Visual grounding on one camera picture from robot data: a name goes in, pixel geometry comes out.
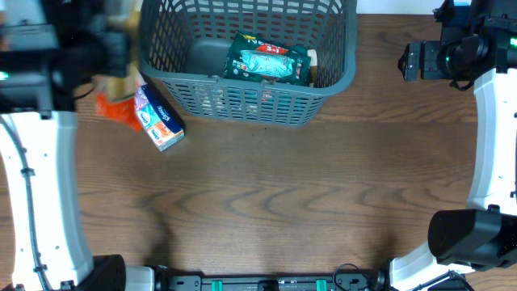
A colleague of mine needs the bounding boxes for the orange spaghetti packet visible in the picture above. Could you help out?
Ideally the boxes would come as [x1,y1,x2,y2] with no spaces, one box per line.
[95,0,143,133]

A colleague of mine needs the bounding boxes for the grey plastic lattice basket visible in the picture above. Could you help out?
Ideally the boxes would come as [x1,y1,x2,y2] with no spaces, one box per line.
[140,0,357,126]

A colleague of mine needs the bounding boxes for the Kleenex tissue multipack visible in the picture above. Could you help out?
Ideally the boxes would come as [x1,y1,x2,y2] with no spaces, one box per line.
[134,84,185,151]

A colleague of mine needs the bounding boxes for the mint green wipes packet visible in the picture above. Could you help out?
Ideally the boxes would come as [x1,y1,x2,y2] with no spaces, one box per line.
[233,50,295,78]

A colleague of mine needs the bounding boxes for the green Nescafe coffee bag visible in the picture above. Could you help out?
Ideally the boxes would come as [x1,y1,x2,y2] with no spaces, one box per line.
[223,32,310,86]

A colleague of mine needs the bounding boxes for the brown cookie pouch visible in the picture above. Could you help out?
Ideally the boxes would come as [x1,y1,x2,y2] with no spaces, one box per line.
[307,49,318,87]

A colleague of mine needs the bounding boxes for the beige paper pouch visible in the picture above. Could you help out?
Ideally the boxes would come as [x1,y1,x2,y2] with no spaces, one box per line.
[196,87,259,120]

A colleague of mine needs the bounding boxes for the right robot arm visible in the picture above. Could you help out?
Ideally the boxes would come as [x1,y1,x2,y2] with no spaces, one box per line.
[384,0,516,290]

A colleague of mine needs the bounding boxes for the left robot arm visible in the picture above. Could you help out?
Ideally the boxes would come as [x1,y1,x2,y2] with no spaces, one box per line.
[1,0,158,291]

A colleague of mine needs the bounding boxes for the left black cable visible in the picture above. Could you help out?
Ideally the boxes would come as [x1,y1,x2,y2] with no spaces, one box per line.
[0,116,53,291]

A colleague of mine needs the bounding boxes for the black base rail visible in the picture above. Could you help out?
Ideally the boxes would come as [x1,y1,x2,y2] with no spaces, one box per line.
[153,264,397,291]

